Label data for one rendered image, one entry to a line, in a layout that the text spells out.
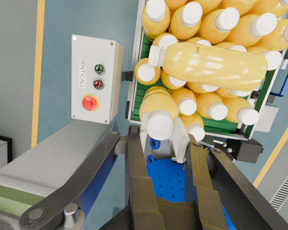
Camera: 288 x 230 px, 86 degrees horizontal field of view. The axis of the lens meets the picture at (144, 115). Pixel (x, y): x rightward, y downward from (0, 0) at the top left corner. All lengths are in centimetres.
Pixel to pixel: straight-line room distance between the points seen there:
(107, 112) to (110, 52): 14
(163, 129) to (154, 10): 25
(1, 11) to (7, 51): 33
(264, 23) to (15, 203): 93
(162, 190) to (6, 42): 187
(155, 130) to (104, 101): 21
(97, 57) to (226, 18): 28
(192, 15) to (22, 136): 206
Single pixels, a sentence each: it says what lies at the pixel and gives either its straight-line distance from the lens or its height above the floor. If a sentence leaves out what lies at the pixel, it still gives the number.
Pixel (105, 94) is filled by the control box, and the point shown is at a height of 110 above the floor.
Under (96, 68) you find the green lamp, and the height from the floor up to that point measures 111.
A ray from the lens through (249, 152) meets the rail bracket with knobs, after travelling 62.
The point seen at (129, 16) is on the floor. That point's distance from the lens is 154.
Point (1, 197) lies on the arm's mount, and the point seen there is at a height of 104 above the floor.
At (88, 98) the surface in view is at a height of 111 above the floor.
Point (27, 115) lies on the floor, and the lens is 203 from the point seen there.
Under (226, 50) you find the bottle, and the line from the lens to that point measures 33.
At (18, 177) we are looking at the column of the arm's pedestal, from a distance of 91.
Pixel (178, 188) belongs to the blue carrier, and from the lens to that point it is 49.
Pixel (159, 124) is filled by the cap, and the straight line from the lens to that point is 21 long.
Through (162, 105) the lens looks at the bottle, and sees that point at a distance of 24.
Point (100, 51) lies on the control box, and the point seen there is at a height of 110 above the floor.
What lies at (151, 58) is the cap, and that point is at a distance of 31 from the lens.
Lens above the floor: 147
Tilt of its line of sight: 72 degrees down
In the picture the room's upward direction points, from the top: 168 degrees counter-clockwise
